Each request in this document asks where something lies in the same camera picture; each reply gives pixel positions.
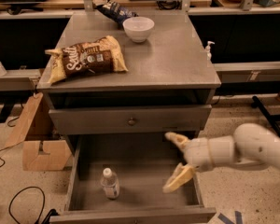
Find white bowl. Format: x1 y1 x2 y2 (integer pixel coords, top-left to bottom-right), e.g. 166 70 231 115
123 17 155 43

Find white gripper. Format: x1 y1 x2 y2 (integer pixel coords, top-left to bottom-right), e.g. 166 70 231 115
162 132 213 193

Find black floor cable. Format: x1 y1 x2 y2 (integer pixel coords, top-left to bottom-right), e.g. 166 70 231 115
7 186 46 224

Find upper grey drawer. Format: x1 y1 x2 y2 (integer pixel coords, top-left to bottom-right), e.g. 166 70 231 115
49 105 212 135

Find dark blue chip bag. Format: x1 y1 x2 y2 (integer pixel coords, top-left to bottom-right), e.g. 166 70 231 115
96 0 138 24

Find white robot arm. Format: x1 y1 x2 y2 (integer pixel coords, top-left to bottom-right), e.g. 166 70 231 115
162 123 280 193

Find open middle grey drawer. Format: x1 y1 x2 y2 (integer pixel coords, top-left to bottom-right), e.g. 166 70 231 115
50 133 216 224

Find grey drawer cabinet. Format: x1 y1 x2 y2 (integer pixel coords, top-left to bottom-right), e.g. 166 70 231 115
35 13 222 224

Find black table leg base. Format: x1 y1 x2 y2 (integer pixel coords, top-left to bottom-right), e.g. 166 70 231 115
251 96 280 137

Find small pump dispenser bottle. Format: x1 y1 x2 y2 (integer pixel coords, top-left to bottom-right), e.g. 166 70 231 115
205 41 216 61

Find brown yellow chip bag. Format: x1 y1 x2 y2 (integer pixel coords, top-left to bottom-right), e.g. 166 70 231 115
45 35 127 83

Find clear plastic water bottle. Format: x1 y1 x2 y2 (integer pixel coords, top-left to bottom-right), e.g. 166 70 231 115
101 168 120 200

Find wooden board stand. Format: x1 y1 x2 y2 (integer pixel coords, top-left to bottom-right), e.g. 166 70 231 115
5 92 72 171

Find black coiled cables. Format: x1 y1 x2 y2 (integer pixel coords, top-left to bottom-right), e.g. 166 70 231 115
154 0 182 11

